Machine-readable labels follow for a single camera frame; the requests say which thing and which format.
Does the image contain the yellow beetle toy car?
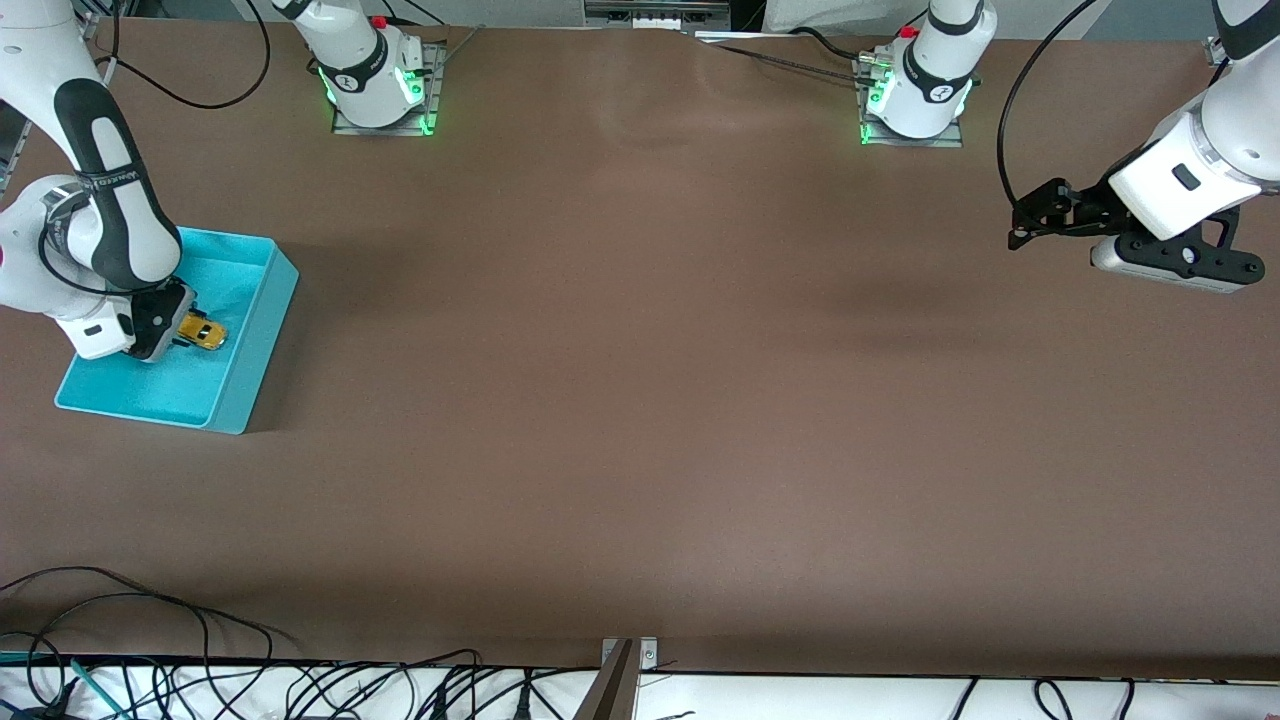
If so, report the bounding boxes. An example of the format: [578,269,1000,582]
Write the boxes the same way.
[177,311,229,353]

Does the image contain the turquoise plastic bin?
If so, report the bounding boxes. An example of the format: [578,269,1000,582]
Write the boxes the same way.
[54,227,300,436]

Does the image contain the white flat strip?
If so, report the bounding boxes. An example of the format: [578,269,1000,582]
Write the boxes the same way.
[695,31,861,47]

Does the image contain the thin grey rod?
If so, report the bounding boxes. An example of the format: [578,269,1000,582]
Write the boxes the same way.
[430,25,488,76]

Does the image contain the grey metal power strip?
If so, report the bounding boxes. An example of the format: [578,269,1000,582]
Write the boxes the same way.
[585,0,733,31]

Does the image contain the dark metal bar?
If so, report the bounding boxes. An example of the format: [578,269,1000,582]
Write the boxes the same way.
[570,640,638,720]

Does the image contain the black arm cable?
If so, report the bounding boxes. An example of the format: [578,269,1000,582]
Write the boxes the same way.
[40,0,273,301]
[997,0,1101,211]

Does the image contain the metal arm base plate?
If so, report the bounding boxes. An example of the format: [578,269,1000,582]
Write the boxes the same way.
[853,55,966,149]
[330,40,447,137]

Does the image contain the thick black curved cable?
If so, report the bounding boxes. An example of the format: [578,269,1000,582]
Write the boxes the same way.
[790,25,881,66]

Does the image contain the thin black table cable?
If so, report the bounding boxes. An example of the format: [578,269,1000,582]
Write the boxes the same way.
[685,30,866,89]

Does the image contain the silver metal bracket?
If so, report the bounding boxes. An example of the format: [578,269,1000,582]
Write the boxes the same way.
[600,637,659,673]

